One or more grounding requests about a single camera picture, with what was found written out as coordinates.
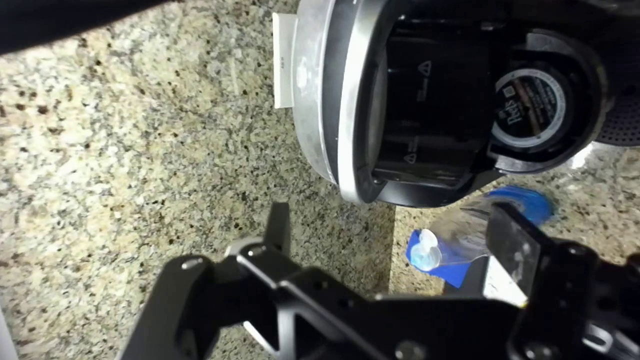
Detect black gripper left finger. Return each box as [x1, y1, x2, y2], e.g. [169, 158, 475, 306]
[117, 200, 422, 360]

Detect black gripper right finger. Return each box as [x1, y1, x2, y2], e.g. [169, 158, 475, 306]
[488, 203, 640, 360]

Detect black coffee maker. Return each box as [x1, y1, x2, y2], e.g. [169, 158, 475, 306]
[271, 0, 640, 208]

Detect blue lid clear container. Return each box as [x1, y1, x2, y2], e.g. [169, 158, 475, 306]
[403, 186, 554, 287]

